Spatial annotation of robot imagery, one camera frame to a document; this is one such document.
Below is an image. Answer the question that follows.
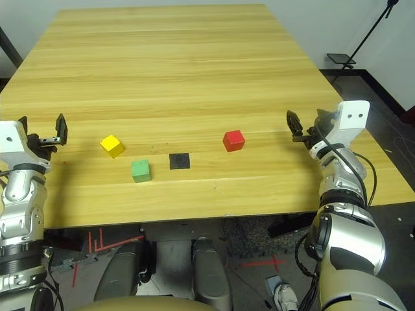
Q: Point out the grey robot leg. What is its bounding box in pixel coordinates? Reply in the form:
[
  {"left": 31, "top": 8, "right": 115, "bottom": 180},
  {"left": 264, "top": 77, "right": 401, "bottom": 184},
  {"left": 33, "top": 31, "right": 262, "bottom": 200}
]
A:
[
  {"left": 192, "top": 237, "right": 233, "bottom": 311},
  {"left": 93, "top": 241, "right": 147, "bottom": 303}
]

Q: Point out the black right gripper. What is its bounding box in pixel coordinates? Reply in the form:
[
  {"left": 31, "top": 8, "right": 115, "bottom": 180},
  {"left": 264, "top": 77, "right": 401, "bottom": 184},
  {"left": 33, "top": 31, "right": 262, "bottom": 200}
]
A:
[{"left": 285, "top": 108, "right": 338, "bottom": 150}]

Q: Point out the black right side cable bundle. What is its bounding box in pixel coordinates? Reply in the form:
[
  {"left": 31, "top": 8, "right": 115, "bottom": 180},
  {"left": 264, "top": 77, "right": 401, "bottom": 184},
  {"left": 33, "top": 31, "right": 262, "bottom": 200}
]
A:
[{"left": 292, "top": 232, "right": 322, "bottom": 311}]

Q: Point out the tan robot torso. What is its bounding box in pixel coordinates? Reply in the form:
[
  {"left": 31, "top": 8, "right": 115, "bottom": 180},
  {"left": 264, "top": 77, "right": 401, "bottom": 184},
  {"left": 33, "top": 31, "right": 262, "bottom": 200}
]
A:
[{"left": 73, "top": 294, "right": 209, "bottom": 311}]

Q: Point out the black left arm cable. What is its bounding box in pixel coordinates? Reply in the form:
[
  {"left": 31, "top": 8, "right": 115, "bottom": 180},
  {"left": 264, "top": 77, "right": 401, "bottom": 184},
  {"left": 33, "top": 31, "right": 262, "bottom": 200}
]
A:
[{"left": 31, "top": 254, "right": 65, "bottom": 311}]

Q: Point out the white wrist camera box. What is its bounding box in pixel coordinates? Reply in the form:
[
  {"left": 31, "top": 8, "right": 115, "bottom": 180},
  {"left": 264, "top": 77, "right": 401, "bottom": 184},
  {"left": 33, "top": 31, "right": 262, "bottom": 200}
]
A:
[
  {"left": 0, "top": 121, "right": 30, "bottom": 165},
  {"left": 324, "top": 100, "right": 371, "bottom": 146}
]

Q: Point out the black speckled foam mat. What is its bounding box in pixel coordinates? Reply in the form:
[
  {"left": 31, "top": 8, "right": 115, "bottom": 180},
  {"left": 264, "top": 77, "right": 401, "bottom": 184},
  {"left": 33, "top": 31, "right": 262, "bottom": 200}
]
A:
[{"left": 222, "top": 216, "right": 313, "bottom": 260}]

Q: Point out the black tablet on stand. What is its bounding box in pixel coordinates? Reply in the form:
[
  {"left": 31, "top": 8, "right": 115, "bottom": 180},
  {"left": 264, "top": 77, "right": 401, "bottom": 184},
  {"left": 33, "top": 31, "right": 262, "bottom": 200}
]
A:
[{"left": 326, "top": 52, "right": 357, "bottom": 66}]

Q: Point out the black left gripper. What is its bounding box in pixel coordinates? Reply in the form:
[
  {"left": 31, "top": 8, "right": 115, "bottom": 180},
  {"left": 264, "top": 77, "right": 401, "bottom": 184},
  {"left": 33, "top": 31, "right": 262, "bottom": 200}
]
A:
[{"left": 17, "top": 113, "right": 69, "bottom": 161}]

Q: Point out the white bystander shoe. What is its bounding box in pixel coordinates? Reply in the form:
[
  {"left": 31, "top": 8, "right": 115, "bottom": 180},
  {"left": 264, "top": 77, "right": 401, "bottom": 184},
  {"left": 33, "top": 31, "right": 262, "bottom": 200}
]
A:
[{"left": 273, "top": 282, "right": 300, "bottom": 311}]

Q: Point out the grey robot right leg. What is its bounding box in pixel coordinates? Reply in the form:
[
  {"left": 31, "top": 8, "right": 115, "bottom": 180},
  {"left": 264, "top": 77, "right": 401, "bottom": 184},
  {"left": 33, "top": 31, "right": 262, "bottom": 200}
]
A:
[{"left": 192, "top": 237, "right": 233, "bottom": 311}]

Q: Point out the black square table marker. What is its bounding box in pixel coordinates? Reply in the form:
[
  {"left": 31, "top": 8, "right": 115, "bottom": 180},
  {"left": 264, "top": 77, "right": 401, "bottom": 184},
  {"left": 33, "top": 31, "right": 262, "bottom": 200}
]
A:
[{"left": 169, "top": 152, "right": 192, "bottom": 170}]

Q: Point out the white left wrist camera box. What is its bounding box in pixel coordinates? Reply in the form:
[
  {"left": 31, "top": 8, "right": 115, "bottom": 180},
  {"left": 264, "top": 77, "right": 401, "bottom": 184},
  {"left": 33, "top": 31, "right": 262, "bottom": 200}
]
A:
[{"left": 0, "top": 121, "right": 30, "bottom": 165}]

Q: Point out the grey robot left leg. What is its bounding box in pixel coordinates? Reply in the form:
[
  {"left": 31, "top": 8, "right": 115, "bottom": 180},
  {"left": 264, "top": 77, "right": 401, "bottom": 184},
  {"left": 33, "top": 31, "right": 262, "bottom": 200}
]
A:
[{"left": 93, "top": 241, "right": 147, "bottom": 303}]

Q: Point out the yellow wooden block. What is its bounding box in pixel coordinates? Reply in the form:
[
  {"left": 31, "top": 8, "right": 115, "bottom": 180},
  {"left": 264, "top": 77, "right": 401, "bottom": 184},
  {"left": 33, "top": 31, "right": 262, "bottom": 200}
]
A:
[{"left": 99, "top": 134, "right": 126, "bottom": 160}]

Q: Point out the red wooden block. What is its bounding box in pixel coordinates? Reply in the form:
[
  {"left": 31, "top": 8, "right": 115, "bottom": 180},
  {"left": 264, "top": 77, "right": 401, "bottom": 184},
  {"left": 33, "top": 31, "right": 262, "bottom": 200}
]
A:
[{"left": 222, "top": 130, "right": 246, "bottom": 153}]

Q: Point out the green wooden block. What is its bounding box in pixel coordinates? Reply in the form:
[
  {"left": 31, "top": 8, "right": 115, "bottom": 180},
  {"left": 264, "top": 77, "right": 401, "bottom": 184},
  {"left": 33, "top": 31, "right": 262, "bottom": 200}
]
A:
[{"left": 130, "top": 159, "right": 152, "bottom": 184}]

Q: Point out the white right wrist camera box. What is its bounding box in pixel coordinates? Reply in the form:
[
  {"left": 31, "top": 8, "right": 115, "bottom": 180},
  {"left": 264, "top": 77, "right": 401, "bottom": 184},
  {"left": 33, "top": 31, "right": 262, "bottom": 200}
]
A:
[{"left": 324, "top": 100, "right": 371, "bottom": 146}]

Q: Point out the grey foot pedal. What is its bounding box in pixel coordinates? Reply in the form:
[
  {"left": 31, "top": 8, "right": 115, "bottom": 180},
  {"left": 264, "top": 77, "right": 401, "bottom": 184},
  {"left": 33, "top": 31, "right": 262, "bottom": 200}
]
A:
[{"left": 265, "top": 275, "right": 282, "bottom": 291}]

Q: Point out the black tripod stand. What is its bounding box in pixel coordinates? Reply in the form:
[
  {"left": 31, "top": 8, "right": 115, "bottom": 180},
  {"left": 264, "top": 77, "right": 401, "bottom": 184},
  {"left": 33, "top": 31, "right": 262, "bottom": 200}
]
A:
[{"left": 340, "top": 0, "right": 403, "bottom": 71}]

